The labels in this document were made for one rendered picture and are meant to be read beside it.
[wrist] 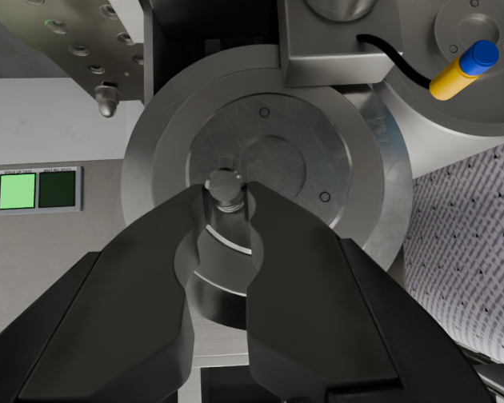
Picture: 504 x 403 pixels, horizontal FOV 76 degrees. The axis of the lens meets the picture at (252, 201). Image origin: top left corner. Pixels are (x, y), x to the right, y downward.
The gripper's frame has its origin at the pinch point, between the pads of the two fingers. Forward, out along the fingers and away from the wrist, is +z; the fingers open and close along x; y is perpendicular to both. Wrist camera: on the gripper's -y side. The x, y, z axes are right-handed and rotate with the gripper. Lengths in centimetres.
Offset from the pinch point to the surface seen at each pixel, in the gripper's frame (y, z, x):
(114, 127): 72, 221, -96
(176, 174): 1.1, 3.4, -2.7
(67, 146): 80, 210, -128
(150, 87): -2.2, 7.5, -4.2
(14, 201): 19, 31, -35
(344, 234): 3.6, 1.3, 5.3
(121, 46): -1.4, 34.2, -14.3
